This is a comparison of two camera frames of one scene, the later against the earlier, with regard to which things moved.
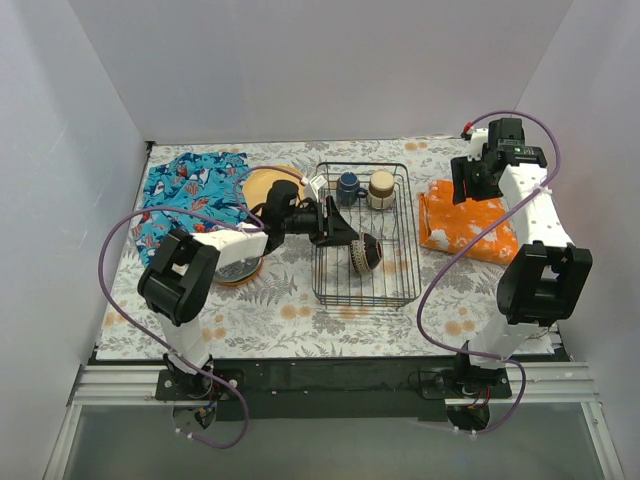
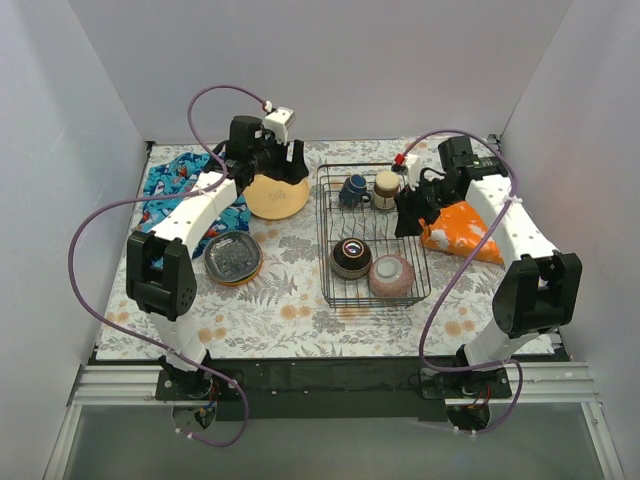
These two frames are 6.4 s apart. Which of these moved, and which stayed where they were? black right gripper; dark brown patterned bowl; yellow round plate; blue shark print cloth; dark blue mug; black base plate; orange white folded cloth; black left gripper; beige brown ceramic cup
Moved: black left gripper; black right gripper; dark blue mug; beige brown ceramic cup; dark brown patterned bowl
Stayed: black base plate; blue shark print cloth; yellow round plate; orange white folded cloth
